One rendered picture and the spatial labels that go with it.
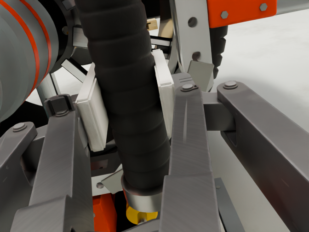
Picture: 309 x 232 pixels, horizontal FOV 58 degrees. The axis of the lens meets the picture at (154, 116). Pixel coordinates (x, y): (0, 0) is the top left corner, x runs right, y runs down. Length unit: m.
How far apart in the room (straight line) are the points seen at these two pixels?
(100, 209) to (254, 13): 0.38
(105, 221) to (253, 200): 0.84
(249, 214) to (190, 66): 0.90
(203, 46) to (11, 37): 0.23
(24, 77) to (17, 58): 0.02
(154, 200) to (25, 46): 0.20
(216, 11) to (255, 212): 0.95
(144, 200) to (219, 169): 1.23
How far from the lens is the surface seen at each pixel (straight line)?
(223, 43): 0.49
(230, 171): 1.40
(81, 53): 0.86
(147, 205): 0.20
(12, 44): 0.30
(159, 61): 0.17
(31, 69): 0.31
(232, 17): 0.39
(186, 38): 0.38
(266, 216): 1.21
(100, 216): 0.52
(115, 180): 0.47
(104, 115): 0.16
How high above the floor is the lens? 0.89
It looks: 27 degrees down
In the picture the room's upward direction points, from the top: 11 degrees counter-clockwise
